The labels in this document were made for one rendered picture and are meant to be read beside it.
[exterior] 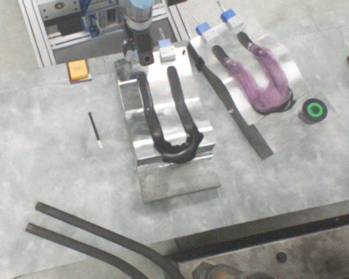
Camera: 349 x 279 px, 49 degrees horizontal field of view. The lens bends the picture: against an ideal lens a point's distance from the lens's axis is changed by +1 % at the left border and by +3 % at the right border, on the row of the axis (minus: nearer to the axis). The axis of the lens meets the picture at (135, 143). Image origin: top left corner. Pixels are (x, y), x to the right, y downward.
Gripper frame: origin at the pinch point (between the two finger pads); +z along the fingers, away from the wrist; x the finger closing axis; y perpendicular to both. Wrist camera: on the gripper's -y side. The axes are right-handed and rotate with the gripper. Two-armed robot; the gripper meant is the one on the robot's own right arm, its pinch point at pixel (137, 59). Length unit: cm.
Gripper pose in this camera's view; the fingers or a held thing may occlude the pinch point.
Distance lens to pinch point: 133.5
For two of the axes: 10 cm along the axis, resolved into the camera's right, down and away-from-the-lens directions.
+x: -9.7, 2.1, -0.9
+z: -0.3, 2.6, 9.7
